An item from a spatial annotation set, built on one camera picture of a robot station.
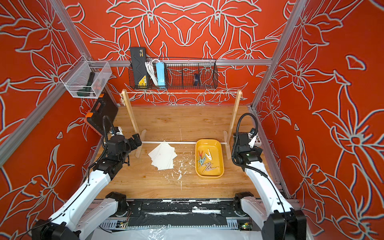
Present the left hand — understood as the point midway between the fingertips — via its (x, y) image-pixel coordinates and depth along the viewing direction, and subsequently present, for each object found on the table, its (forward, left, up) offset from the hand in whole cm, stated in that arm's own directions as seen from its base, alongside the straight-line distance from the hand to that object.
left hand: (132, 136), depth 81 cm
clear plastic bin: (+29, +35, +16) cm, 48 cm away
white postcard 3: (-6, -16, -18) cm, 25 cm away
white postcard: (0, -15, -17) cm, 23 cm away
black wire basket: (+43, -23, +14) cm, 50 cm away
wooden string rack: (+16, -57, -16) cm, 62 cm away
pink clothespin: (-9, -46, -16) cm, 49 cm away
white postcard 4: (-9, -17, -18) cm, 26 cm away
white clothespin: (-1, -44, -16) cm, 47 cm away
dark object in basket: (+37, -34, +14) cm, 52 cm away
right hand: (+1, -63, -2) cm, 63 cm away
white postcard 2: (-3, -16, -19) cm, 25 cm away
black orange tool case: (+25, +30, -3) cm, 39 cm away
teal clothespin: (-5, -40, -15) cm, 43 cm away
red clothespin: (0, -39, -16) cm, 42 cm away
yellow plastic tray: (+5, -48, -15) cm, 51 cm away
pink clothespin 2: (-8, -43, -16) cm, 47 cm away
